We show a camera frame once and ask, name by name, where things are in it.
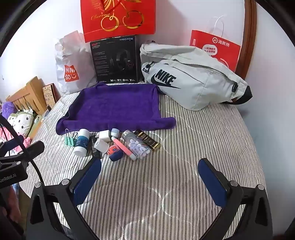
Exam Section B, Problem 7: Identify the striped bed quilt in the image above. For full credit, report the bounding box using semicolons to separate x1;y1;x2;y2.
18;91;265;240

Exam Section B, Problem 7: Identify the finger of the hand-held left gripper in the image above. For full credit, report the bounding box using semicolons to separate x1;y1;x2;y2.
22;141;45;160

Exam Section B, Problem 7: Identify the red gift bag gold print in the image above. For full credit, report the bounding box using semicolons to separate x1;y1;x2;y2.
80;0;156;43

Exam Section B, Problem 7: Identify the black and gold box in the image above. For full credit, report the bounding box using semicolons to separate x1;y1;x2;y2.
134;130;161;152

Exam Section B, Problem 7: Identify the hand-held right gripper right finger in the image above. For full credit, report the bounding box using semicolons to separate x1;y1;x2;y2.
198;158;274;240

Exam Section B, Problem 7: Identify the blue lip balm jar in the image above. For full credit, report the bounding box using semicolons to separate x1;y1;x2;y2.
108;144;122;161

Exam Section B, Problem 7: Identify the purple towel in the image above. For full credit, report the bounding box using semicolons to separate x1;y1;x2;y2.
56;83;177;136

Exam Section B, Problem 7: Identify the brown wooden frame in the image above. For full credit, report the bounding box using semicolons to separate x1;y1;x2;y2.
235;0;257;81

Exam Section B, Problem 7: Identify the pink cloth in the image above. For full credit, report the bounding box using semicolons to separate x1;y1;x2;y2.
0;127;31;153

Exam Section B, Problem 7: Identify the clear pill bottle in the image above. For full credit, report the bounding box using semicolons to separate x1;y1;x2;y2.
121;130;152;159

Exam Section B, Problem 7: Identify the wooden headboard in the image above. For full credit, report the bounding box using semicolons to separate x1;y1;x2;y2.
6;76;52;116

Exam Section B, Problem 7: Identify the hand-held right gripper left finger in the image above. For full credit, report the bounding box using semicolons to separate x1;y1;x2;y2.
25;158;103;240

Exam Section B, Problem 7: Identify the white plastic shopping bag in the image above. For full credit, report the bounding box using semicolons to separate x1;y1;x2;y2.
55;31;98;94

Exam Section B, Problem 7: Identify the red and white paper bag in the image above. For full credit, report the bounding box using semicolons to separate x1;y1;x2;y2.
189;16;242;72

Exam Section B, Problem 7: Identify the green binder clip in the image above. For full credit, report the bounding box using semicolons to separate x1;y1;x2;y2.
64;129;79;146

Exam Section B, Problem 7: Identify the white charger cube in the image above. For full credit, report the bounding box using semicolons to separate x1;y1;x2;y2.
99;130;111;142

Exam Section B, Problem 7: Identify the pink lip balm tube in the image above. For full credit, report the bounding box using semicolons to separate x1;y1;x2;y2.
112;136;136;161

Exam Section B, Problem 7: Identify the purple plush toy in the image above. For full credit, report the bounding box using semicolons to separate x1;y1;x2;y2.
1;101;16;118

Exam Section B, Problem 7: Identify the grey sling bag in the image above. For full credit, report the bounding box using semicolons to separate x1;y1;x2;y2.
139;43;253;112

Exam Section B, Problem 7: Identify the white bottle blue label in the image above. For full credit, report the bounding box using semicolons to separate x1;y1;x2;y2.
74;129;90;158

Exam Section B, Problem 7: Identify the white dotted plush toy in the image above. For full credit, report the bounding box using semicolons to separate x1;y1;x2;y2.
8;109;35;136

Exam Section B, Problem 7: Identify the black headset box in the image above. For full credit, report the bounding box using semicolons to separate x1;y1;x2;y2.
90;35;144;83

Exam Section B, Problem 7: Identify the black cosmetic tube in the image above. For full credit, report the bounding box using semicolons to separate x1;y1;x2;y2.
89;135;103;160

